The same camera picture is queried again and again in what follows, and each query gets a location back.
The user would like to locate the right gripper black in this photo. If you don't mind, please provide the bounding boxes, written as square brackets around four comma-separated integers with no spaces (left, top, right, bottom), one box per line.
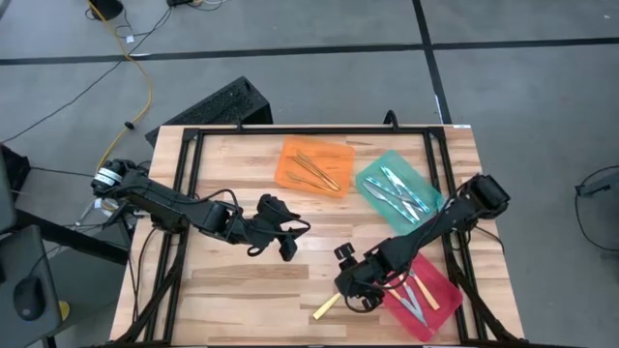
[333,242,393,311]

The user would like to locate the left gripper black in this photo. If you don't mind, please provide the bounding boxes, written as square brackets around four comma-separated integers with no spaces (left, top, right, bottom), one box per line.
[224,192,305,263]

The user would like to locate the wooden chopsticks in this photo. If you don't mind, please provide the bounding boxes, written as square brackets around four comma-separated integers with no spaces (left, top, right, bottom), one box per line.
[293,152,341,190]
[284,170,340,193]

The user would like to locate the blue patterned handle knife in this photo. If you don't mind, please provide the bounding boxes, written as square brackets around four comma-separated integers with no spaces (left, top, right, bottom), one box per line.
[386,186,423,222]
[379,165,431,215]
[361,181,420,225]
[365,176,427,210]

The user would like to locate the red translucent plastic tray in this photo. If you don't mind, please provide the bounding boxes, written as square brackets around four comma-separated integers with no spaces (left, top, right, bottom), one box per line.
[379,250,464,342]

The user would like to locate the orange translucent plastic tray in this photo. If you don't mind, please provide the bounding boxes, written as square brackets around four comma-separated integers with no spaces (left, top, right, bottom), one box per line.
[274,135,357,199]

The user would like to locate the green translucent plastic tray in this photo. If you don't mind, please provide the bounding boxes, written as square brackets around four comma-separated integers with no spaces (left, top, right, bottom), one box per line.
[355,149,445,236]

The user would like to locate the black perforated box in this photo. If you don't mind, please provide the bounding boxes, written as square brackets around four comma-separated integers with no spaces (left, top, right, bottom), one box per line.
[144,75,275,147]

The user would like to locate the black side stand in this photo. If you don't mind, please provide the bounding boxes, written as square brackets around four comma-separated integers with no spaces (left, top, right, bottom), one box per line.
[0,144,132,266]

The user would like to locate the grey stand base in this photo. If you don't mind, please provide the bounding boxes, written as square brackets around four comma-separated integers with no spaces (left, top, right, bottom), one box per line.
[575,172,619,198]

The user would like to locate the black computer mouse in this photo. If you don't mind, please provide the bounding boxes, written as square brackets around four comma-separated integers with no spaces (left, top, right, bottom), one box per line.
[13,275,48,322]

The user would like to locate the grey side table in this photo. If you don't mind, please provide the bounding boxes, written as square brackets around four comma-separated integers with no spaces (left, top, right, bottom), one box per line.
[0,224,65,348]

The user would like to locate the black round floor object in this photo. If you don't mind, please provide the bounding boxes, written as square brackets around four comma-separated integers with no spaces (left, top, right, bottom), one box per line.
[89,0,125,22]

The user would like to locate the yellow floor cable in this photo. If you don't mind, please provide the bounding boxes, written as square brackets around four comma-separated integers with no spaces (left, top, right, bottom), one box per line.
[85,0,154,170]

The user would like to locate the black floor cable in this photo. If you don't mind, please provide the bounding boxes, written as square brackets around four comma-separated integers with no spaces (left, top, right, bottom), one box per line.
[0,5,174,145]

